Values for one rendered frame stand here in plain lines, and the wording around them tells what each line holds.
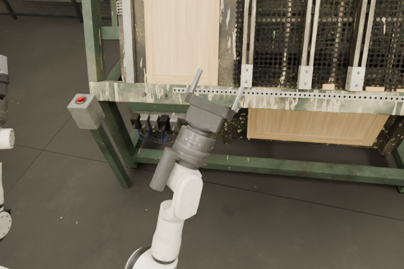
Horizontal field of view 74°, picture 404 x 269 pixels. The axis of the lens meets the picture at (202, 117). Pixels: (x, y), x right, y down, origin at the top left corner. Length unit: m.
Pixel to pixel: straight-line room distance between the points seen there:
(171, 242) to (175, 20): 1.24
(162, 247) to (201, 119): 0.32
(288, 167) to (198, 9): 1.26
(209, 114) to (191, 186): 0.17
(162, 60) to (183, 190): 1.15
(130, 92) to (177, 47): 0.40
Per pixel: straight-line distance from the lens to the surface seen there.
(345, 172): 2.20
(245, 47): 1.52
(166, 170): 0.61
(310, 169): 2.13
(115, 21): 1.85
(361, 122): 2.11
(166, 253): 0.73
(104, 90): 1.80
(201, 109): 0.61
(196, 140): 0.60
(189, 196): 0.63
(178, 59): 1.63
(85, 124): 1.73
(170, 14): 1.65
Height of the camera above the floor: 1.89
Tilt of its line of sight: 45 degrees down
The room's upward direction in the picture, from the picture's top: 7 degrees counter-clockwise
